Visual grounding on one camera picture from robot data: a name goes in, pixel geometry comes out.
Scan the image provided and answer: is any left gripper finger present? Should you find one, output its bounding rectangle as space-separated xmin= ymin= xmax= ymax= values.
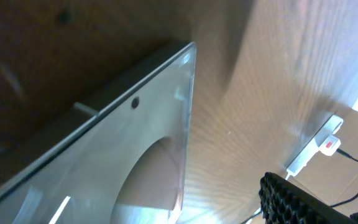
xmin=259 ymin=172 xmax=358 ymax=224

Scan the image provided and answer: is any black charger cable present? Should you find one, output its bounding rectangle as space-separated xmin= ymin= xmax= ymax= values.
xmin=239 ymin=147 xmax=358 ymax=224

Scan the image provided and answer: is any white power strip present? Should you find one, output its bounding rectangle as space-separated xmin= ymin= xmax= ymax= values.
xmin=285 ymin=114 xmax=344 ymax=180

